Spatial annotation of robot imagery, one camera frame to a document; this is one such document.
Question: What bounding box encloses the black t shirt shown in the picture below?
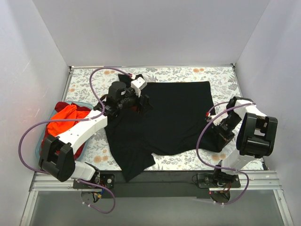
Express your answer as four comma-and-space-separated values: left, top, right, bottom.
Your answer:
105, 81, 216, 181

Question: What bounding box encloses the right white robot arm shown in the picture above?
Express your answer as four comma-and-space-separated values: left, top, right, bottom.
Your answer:
211, 97, 278, 187

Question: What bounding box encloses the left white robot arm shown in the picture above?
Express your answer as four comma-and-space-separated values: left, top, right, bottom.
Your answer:
39, 77, 152, 188

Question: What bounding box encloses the floral table mat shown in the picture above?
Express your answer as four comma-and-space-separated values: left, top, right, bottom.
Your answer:
42, 65, 269, 171

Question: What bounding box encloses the orange t shirt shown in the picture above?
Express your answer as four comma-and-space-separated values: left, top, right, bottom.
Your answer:
46, 104, 95, 137

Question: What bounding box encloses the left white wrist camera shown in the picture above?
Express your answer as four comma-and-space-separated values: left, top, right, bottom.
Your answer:
131, 77, 147, 97

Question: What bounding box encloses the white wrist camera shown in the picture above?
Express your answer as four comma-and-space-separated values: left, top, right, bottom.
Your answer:
131, 77, 147, 97
205, 113, 228, 126

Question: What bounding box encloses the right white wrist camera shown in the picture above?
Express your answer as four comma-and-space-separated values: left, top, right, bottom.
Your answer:
205, 113, 228, 126

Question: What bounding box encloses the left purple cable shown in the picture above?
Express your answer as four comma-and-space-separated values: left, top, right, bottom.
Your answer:
18, 67, 136, 214

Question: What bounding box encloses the aluminium rail frame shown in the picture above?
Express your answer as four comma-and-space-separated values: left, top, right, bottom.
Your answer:
21, 170, 293, 226

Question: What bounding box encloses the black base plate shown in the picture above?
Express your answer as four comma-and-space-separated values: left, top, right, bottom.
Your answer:
73, 170, 241, 202

